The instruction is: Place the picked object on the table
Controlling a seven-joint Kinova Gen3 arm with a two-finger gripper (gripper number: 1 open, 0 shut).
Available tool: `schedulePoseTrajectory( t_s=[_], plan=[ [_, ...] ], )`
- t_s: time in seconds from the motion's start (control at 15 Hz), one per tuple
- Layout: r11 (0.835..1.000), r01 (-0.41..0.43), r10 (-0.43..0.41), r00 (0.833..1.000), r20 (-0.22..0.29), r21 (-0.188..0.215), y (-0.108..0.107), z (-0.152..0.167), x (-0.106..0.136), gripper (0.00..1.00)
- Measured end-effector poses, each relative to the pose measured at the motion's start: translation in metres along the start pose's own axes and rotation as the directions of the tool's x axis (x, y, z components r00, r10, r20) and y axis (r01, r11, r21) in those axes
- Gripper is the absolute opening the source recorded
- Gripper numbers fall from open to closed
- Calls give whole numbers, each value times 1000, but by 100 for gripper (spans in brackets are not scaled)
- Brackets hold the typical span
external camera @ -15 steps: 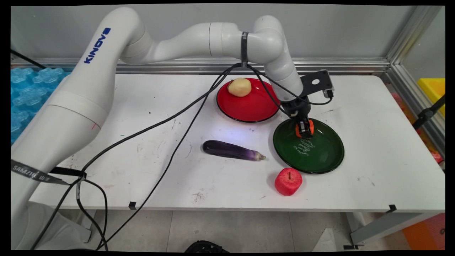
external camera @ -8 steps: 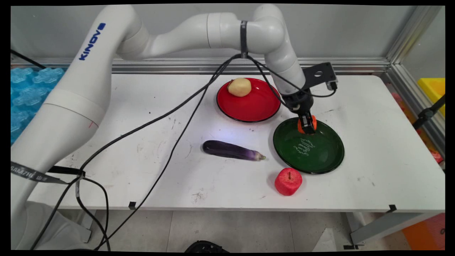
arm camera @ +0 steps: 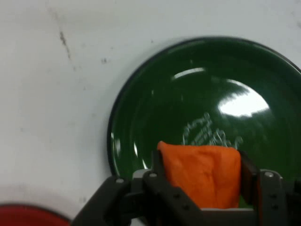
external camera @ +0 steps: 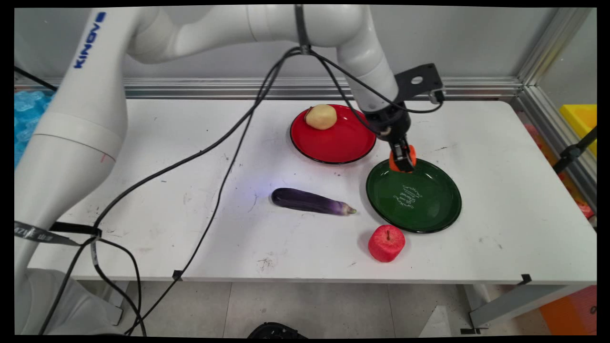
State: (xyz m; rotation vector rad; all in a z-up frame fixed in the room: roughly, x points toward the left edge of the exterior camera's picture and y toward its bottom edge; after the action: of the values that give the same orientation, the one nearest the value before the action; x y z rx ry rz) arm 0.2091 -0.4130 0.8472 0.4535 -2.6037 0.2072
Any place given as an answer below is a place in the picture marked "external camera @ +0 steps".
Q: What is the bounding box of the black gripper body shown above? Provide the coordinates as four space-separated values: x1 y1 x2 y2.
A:
364 106 412 144

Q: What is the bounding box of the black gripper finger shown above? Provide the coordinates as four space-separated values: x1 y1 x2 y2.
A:
403 137 415 173
392 138 407 173

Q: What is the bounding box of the orange toy fruit block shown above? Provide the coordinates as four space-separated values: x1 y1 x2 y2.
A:
388 144 417 173

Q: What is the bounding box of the purple toy eggplant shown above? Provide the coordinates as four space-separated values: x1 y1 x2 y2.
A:
272 187 357 216

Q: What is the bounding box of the dark green round plate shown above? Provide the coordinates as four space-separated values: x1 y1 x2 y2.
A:
366 157 462 234

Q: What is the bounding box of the red round plate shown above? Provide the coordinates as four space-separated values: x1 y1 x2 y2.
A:
290 104 377 165

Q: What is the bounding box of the yellow toy potato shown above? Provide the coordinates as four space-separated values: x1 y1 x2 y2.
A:
305 104 338 131

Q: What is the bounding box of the red toy apple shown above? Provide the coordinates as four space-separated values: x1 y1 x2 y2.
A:
368 224 407 263

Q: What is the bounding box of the yellow plastic bin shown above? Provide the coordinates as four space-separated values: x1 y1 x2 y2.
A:
559 104 597 159

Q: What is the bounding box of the grey table leg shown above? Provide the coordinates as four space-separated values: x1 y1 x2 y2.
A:
460 284 584 335

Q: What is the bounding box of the black object on floor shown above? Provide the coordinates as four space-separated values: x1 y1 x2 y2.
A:
247 322 308 340

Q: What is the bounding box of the orange box on floor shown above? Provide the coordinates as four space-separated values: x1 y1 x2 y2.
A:
539 286 597 336

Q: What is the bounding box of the blue plastic bag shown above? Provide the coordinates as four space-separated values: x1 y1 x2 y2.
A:
14 91 56 168

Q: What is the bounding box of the black wrist camera mount plate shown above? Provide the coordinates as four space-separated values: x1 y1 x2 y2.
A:
394 63 447 104

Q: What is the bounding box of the horizontal aluminium frame rail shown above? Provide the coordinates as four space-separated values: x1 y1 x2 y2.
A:
14 77 525 100

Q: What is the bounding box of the grey strap around arm link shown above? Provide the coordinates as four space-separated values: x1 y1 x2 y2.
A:
294 6 312 54

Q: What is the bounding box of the slanted aluminium frame rail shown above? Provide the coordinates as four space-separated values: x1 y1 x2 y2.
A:
509 86 597 212

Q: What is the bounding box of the vertical aluminium frame post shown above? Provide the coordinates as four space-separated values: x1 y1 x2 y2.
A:
517 7 594 87

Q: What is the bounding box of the long black robot cable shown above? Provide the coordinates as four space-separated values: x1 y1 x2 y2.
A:
124 45 396 336
38 45 446 336

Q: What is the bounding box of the thin black background cable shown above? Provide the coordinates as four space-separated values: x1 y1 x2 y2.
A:
14 66 59 92

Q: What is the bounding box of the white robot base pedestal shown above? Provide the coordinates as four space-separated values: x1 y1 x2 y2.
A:
14 268 125 336

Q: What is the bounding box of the grey strap around arm base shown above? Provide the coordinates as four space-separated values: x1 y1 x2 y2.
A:
14 220 103 248

